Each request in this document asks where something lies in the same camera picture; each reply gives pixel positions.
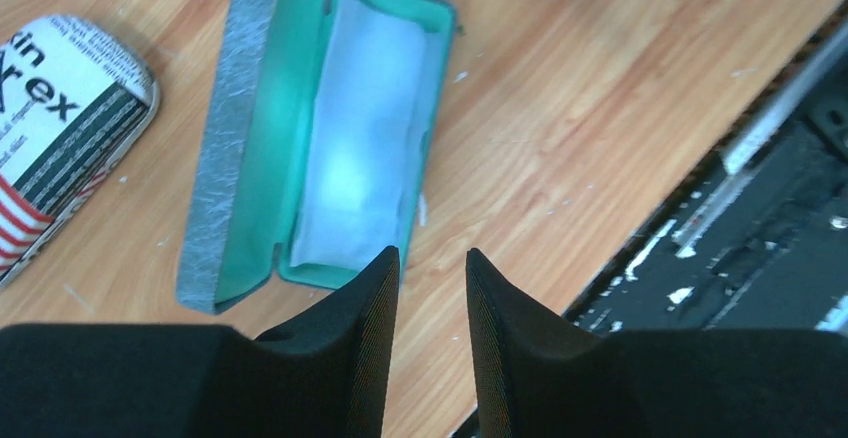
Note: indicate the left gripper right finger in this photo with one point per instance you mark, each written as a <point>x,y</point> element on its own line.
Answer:
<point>538,375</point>

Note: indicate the blue cleaning cloth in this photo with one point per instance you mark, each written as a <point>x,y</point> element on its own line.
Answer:
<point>374,102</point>

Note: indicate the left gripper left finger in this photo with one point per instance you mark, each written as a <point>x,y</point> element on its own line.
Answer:
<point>322,373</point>

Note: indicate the striped printed glasses pouch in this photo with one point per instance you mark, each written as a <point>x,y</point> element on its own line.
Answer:
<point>74,99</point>

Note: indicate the grey glasses case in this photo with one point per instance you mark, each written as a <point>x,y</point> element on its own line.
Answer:
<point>252,164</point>

